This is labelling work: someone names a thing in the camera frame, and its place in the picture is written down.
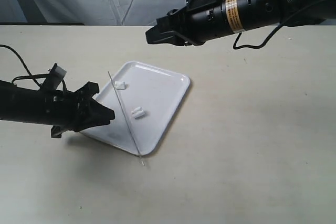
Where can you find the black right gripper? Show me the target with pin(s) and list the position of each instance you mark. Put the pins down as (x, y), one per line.
(203, 20)

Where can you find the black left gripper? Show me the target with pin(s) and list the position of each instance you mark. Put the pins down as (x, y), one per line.
(74, 111)

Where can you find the white marshmallow bottom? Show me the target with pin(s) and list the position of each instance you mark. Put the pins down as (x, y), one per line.
(120, 85)

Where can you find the white marshmallow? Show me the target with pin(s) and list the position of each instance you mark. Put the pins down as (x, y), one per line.
(140, 113)
(134, 111)
(120, 85)

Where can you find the thin metal skewer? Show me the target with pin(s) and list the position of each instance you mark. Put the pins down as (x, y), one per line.
(126, 121)

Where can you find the white marshmallow top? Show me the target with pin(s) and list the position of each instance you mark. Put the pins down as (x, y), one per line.
(134, 111)

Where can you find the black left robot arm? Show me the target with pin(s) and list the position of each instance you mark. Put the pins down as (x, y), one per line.
(22, 105)

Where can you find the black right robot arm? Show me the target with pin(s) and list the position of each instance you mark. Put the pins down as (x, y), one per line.
(294, 13)

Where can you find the white rectangular plastic tray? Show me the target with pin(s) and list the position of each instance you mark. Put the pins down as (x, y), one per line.
(157, 91)

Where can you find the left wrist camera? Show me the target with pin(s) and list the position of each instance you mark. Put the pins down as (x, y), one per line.
(54, 77)

